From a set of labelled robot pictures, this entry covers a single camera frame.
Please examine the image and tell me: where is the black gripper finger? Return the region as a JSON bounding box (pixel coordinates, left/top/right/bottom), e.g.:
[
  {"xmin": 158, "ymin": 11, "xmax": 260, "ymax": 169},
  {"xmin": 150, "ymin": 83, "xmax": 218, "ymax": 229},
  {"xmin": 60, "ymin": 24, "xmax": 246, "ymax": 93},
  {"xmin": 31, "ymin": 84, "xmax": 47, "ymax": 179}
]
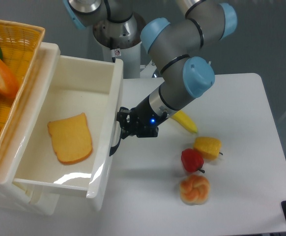
[
  {"xmin": 116, "ymin": 107, "xmax": 131, "ymax": 125},
  {"xmin": 120, "ymin": 123, "xmax": 133, "ymax": 139}
]

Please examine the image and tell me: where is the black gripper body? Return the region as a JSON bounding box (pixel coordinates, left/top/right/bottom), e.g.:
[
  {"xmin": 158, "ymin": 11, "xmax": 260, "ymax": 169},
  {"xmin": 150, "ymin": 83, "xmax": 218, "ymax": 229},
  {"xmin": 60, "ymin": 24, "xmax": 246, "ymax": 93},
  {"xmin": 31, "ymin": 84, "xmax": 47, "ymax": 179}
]
[{"xmin": 128, "ymin": 97, "xmax": 168, "ymax": 138}]

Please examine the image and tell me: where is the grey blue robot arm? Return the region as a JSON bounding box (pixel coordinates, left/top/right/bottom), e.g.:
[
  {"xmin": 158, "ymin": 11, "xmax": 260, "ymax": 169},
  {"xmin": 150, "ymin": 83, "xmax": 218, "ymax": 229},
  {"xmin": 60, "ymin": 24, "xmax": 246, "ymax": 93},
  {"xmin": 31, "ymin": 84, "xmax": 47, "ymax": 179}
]
[{"xmin": 63, "ymin": 0, "xmax": 237, "ymax": 139}]

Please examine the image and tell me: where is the white drawer cabinet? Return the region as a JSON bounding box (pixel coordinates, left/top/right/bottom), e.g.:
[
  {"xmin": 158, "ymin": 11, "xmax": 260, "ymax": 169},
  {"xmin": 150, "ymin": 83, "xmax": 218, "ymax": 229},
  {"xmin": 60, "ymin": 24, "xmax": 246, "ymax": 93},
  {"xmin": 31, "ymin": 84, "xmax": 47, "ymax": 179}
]
[{"xmin": 0, "ymin": 42, "xmax": 60, "ymax": 215}]

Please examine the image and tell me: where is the yellow banana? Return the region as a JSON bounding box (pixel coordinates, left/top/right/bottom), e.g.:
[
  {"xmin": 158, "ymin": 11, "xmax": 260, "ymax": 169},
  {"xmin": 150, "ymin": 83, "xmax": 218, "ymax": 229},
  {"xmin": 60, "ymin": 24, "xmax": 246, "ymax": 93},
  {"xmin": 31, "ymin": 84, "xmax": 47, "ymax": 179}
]
[{"xmin": 171, "ymin": 111, "xmax": 198, "ymax": 133}]

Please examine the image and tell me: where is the toast bread slice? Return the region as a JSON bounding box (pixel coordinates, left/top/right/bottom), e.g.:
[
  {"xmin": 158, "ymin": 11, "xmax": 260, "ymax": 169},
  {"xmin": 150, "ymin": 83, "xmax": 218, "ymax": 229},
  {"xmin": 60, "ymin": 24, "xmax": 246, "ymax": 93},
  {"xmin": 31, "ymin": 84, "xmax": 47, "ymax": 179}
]
[{"xmin": 47, "ymin": 113, "xmax": 93, "ymax": 165}]

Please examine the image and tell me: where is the red bell pepper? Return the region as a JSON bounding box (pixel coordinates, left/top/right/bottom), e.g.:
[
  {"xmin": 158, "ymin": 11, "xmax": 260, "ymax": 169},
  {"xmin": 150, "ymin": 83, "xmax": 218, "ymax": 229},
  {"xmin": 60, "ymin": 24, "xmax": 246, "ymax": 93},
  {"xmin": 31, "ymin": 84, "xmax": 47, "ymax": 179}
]
[{"xmin": 181, "ymin": 148, "xmax": 205, "ymax": 173}]

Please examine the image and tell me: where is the yellow bell pepper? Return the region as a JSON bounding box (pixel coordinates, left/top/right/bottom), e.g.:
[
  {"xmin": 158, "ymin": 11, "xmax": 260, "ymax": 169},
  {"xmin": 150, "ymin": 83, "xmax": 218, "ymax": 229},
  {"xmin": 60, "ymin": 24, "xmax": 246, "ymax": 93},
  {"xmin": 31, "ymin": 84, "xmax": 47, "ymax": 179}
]
[{"xmin": 193, "ymin": 137, "xmax": 222, "ymax": 161}]

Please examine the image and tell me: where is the knotted bread roll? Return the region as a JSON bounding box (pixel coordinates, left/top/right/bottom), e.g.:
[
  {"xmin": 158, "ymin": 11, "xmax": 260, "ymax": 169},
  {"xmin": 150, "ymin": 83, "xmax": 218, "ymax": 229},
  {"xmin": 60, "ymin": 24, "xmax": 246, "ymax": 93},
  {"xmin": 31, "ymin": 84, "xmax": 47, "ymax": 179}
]
[{"xmin": 179, "ymin": 175, "xmax": 210, "ymax": 205}]

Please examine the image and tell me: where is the yellow wicker basket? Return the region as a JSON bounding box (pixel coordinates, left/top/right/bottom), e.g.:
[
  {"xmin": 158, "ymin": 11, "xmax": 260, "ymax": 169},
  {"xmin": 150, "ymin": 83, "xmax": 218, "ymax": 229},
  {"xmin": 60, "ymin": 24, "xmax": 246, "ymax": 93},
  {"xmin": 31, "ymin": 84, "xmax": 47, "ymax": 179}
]
[{"xmin": 0, "ymin": 20, "xmax": 45, "ymax": 148}]

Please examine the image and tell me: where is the black top drawer handle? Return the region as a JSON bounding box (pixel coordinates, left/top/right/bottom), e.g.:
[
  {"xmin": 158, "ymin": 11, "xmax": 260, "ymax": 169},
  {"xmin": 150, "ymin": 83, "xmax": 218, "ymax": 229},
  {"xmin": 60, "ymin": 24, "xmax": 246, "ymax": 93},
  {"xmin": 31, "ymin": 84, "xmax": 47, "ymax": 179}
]
[{"xmin": 109, "ymin": 120, "xmax": 122, "ymax": 157}]

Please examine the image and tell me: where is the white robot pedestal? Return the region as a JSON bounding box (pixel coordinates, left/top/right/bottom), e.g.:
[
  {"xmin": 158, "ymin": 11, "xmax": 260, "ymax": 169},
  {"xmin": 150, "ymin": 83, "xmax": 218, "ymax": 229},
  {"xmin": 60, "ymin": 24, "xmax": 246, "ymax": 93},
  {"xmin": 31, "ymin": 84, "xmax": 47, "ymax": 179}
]
[{"xmin": 93, "ymin": 12, "xmax": 161, "ymax": 80}]

